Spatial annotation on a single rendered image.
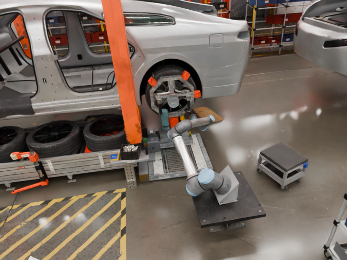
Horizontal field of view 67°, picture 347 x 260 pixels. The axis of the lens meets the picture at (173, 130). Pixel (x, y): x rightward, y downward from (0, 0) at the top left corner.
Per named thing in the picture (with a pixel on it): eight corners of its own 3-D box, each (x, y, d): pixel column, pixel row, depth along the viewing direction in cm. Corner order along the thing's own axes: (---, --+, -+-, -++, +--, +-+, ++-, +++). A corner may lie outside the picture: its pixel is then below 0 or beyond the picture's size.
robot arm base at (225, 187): (233, 188, 238) (226, 184, 234) (218, 198, 247) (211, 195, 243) (229, 172, 253) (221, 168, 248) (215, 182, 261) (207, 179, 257)
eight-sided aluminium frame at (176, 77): (193, 112, 346) (192, 72, 317) (194, 114, 340) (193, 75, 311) (152, 117, 342) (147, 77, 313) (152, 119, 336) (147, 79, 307)
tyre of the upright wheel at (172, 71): (173, 117, 376) (203, 82, 353) (175, 126, 356) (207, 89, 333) (135, 93, 349) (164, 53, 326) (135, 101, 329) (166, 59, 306)
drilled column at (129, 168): (136, 182, 322) (131, 155, 300) (137, 188, 314) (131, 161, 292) (128, 183, 321) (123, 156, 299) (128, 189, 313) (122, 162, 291)
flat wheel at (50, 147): (34, 169, 314) (27, 153, 301) (29, 143, 363) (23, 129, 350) (89, 150, 340) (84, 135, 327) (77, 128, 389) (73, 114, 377)
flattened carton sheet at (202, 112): (206, 107, 481) (206, 105, 479) (224, 119, 438) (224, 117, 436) (192, 111, 471) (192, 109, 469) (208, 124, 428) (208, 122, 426)
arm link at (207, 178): (223, 185, 236) (209, 178, 228) (210, 193, 245) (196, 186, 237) (221, 171, 246) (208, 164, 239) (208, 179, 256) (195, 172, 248)
